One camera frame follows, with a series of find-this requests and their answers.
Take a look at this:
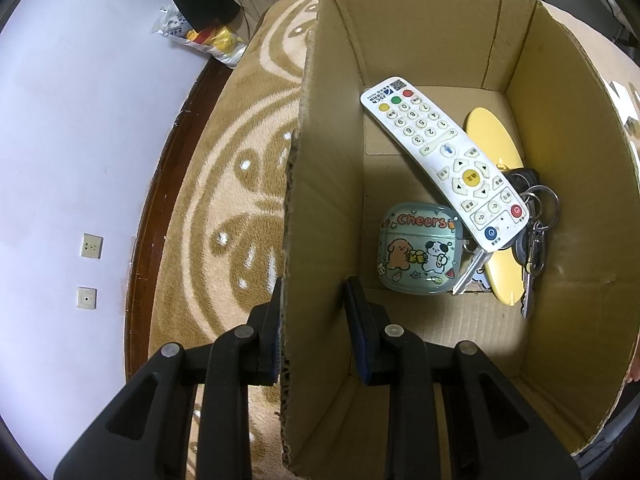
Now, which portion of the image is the dark wooden bed frame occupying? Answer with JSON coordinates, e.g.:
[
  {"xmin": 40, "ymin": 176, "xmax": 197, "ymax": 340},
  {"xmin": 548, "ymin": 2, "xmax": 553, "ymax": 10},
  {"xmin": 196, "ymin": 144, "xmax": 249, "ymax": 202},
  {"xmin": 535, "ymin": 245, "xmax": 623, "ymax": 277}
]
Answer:
[{"xmin": 122, "ymin": 60, "xmax": 236, "ymax": 381}]

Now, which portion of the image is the white remote control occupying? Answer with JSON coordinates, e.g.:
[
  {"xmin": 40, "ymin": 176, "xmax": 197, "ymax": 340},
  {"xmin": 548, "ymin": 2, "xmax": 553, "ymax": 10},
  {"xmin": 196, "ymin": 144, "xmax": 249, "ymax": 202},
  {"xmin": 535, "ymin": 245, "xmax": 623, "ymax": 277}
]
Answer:
[{"xmin": 360, "ymin": 76, "xmax": 529, "ymax": 252}]

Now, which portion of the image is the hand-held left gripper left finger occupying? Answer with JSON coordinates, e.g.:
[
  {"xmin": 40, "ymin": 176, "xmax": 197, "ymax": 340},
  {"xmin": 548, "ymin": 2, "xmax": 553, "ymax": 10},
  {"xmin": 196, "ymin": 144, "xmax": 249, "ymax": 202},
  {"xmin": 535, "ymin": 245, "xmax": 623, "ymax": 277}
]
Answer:
[{"xmin": 53, "ymin": 275, "xmax": 286, "ymax": 480}]

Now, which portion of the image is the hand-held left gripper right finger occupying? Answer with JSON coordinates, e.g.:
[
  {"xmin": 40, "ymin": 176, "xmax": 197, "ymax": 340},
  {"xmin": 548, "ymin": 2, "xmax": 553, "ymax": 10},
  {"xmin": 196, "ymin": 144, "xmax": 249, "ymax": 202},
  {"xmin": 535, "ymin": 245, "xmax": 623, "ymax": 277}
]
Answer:
[{"xmin": 344, "ymin": 276, "xmax": 582, "ymax": 480}]

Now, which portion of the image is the green cartoon earbuds case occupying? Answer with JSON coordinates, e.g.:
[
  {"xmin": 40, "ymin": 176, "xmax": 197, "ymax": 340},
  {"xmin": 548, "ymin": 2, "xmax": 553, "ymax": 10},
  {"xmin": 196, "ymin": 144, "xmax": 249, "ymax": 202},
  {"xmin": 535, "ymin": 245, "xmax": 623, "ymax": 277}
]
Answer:
[{"xmin": 376, "ymin": 201, "xmax": 461, "ymax": 295}]

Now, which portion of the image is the plastic bag of yellow packets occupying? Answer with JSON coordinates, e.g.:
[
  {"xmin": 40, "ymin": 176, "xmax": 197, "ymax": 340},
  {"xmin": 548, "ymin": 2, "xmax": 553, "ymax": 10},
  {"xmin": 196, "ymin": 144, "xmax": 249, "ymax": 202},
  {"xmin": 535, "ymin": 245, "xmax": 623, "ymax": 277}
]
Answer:
[{"xmin": 149, "ymin": 5, "xmax": 248, "ymax": 69}]

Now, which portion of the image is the cardboard box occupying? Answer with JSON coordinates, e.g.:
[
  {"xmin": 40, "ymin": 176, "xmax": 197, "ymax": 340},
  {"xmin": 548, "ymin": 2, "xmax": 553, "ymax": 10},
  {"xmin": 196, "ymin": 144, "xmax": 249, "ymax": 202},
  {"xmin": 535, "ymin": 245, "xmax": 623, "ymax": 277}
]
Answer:
[{"xmin": 280, "ymin": 0, "xmax": 640, "ymax": 478}]

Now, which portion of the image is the yellow oval mirror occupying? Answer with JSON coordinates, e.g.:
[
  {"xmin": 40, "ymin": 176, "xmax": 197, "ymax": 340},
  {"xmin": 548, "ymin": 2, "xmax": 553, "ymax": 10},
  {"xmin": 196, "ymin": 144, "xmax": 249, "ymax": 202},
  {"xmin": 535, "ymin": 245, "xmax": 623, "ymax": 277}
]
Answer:
[{"xmin": 464, "ymin": 106, "xmax": 532, "ymax": 307}]

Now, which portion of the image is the bunch of keys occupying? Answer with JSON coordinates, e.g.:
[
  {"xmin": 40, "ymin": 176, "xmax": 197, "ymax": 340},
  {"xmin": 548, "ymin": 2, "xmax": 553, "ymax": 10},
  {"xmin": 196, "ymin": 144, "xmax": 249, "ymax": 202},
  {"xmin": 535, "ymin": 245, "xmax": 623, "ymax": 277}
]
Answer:
[{"xmin": 452, "ymin": 166, "xmax": 560, "ymax": 318}]

